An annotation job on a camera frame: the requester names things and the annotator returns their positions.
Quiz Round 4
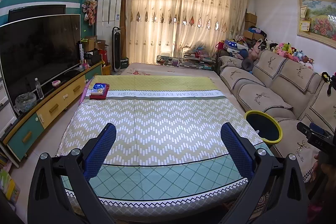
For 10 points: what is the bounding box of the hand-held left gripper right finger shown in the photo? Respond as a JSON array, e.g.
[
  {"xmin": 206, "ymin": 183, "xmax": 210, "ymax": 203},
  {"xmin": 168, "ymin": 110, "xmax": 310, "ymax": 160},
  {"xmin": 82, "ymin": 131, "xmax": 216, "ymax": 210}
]
[{"xmin": 220, "ymin": 122, "xmax": 308, "ymax": 224}]

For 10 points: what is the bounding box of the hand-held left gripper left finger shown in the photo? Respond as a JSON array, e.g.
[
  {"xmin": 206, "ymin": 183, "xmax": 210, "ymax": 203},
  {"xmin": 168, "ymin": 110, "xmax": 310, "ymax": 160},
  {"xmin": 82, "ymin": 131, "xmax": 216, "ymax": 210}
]
[{"xmin": 26, "ymin": 122, "xmax": 117, "ymax": 224}]

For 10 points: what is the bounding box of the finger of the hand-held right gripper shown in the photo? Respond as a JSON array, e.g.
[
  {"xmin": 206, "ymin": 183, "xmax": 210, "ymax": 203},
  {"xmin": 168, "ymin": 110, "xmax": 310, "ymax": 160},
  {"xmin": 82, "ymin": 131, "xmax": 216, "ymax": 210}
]
[
  {"xmin": 297, "ymin": 121, "xmax": 314, "ymax": 139},
  {"xmin": 309, "ymin": 123, "xmax": 327, "ymax": 136}
]

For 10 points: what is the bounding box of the yellow rimmed black bin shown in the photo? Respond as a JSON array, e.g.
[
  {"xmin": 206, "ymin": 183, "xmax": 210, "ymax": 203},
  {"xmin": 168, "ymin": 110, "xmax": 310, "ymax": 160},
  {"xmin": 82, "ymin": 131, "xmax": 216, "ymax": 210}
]
[{"xmin": 244, "ymin": 110, "xmax": 283, "ymax": 145}]

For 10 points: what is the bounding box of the black plush toy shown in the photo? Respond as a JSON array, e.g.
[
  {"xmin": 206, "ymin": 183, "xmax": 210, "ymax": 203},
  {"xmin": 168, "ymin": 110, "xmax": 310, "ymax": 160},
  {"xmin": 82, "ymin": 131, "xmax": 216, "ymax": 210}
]
[{"xmin": 322, "ymin": 72, "xmax": 336, "ymax": 95}]

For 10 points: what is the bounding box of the red flat box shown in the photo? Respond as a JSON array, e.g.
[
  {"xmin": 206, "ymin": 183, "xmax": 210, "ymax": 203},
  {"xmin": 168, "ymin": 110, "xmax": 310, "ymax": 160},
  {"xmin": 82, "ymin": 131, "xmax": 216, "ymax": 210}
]
[{"xmin": 89, "ymin": 90, "xmax": 110, "ymax": 100}]

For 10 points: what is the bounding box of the beige sofa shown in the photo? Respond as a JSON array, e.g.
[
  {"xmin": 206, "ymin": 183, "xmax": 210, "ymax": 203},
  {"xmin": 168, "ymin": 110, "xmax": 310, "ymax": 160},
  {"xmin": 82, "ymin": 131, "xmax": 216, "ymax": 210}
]
[{"xmin": 218, "ymin": 49, "xmax": 336, "ymax": 183}]

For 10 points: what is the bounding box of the pink plastic strip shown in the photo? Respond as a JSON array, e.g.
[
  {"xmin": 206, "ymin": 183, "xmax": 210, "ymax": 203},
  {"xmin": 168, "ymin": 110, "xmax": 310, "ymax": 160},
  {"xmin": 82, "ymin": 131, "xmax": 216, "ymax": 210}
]
[{"xmin": 79, "ymin": 80, "xmax": 94, "ymax": 107}]

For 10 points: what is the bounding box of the blue tissue pack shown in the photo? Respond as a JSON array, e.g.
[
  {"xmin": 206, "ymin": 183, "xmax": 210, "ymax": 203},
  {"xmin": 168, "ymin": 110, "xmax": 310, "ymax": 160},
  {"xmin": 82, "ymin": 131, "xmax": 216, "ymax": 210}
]
[{"xmin": 92, "ymin": 83, "xmax": 110, "ymax": 95}]

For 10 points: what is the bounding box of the yellow green television cabinet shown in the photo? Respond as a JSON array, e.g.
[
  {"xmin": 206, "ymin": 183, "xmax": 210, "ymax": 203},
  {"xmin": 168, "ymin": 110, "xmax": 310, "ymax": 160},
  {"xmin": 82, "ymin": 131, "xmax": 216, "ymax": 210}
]
[{"xmin": 0, "ymin": 60, "xmax": 104, "ymax": 170}]

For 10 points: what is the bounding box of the person's pink clothing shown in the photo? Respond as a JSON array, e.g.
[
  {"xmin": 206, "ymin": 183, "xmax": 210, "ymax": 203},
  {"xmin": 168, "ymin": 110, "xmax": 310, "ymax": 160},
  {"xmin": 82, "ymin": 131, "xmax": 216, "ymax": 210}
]
[{"xmin": 306, "ymin": 203, "xmax": 328, "ymax": 224}]

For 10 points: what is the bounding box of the row of plush toys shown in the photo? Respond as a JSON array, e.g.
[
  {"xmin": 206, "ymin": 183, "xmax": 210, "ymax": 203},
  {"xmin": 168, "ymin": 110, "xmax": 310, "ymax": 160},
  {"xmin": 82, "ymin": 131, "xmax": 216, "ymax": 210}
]
[{"xmin": 265, "ymin": 42, "xmax": 316, "ymax": 70}]

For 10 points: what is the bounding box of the clear water bottle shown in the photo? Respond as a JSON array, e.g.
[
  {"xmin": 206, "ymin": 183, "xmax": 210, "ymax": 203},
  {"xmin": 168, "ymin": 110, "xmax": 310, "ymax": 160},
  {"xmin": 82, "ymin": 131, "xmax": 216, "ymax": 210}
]
[{"xmin": 35, "ymin": 78, "xmax": 45, "ymax": 101}]

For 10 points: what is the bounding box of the glass bowl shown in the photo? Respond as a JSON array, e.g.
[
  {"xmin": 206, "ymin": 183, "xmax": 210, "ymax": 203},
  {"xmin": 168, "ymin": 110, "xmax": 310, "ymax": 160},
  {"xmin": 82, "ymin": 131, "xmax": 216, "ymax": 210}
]
[{"xmin": 15, "ymin": 93, "xmax": 37, "ymax": 113}]

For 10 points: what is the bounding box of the black box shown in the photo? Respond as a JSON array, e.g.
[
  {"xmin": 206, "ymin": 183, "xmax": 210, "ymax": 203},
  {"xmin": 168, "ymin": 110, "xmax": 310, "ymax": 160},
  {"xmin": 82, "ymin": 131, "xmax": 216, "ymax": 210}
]
[{"xmin": 84, "ymin": 49, "xmax": 102, "ymax": 65}]

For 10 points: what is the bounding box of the bookshelf with books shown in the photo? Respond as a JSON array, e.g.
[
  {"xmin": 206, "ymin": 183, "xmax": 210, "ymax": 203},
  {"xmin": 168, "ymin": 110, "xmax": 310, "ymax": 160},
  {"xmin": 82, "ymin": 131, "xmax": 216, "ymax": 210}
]
[{"xmin": 0, "ymin": 153, "xmax": 22, "ymax": 204}]

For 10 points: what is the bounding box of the black tower fan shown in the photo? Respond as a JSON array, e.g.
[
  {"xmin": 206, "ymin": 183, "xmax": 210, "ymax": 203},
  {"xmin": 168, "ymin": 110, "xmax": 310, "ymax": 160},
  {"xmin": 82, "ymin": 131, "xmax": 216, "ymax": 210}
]
[{"xmin": 111, "ymin": 26, "xmax": 122, "ymax": 76}]

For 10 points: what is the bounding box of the white plastic drawer unit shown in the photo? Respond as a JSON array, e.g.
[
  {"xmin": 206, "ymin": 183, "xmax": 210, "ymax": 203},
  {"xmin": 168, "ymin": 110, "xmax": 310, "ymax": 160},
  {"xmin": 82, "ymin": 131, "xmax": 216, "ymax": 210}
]
[{"xmin": 0, "ymin": 80, "xmax": 19, "ymax": 141}]

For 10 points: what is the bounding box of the glass coffee table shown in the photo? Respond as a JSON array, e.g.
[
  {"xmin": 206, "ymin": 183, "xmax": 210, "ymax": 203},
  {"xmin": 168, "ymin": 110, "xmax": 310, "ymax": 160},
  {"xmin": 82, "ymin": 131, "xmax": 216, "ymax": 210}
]
[{"xmin": 157, "ymin": 55, "xmax": 216, "ymax": 70}]

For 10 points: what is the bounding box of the open cardboard box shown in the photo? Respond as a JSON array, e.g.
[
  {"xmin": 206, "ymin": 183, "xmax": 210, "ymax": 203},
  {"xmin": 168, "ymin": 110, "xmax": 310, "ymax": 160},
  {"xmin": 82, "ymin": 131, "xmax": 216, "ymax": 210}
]
[
  {"xmin": 83, "ymin": 35, "xmax": 98, "ymax": 51},
  {"xmin": 94, "ymin": 40, "xmax": 110, "ymax": 50}
]

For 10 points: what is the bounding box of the blue star print bag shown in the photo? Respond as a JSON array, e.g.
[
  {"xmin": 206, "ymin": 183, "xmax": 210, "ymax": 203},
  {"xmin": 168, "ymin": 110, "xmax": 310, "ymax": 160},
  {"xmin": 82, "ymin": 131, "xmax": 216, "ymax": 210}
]
[{"xmin": 224, "ymin": 40, "xmax": 249, "ymax": 53}]

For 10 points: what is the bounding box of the curved black television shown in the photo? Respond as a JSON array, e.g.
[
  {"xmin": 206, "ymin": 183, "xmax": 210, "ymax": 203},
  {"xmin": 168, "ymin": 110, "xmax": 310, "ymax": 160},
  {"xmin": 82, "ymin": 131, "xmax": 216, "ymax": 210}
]
[{"xmin": 0, "ymin": 14, "xmax": 82, "ymax": 117}]

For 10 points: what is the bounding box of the framed flower painting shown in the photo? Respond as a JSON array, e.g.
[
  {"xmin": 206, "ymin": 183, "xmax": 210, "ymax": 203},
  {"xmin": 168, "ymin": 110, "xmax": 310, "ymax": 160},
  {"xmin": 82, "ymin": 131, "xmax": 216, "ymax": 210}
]
[{"xmin": 297, "ymin": 0, "xmax": 336, "ymax": 42}]

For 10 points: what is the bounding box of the stack of cardboard boxes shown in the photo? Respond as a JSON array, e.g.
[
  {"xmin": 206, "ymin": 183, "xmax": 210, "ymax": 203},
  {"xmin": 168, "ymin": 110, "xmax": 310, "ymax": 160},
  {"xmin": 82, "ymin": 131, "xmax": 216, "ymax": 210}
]
[{"xmin": 243, "ymin": 13, "xmax": 266, "ymax": 41}]

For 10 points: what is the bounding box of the white standing air conditioner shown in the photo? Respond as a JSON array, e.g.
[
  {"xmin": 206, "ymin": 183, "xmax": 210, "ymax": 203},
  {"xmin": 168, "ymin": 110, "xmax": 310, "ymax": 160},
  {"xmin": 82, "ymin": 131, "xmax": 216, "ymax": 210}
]
[{"xmin": 96, "ymin": 0, "xmax": 123, "ymax": 60}]

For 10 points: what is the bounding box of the cream embroidered curtain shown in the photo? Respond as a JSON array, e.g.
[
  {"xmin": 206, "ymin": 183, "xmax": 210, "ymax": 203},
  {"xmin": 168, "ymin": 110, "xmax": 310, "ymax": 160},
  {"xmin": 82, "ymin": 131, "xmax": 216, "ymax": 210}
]
[
  {"xmin": 123, "ymin": 0, "xmax": 182, "ymax": 65},
  {"xmin": 175, "ymin": 0, "xmax": 250, "ymax": 57}
]

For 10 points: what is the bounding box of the flat black television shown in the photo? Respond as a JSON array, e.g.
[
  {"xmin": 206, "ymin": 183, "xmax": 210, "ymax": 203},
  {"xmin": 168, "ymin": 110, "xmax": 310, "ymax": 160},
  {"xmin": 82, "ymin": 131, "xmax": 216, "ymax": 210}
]
[{"xmin": 8, "ymin": 4, "xmax": 67, "ymax": 23}]

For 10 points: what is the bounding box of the artificial flower wall decoration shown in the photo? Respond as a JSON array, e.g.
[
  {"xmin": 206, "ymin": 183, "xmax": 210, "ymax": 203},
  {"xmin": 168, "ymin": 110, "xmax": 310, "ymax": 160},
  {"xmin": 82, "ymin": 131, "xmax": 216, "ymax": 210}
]
[{"xmin": 82, "ymin": 0, "xmax": 98, "ymax": 26}]

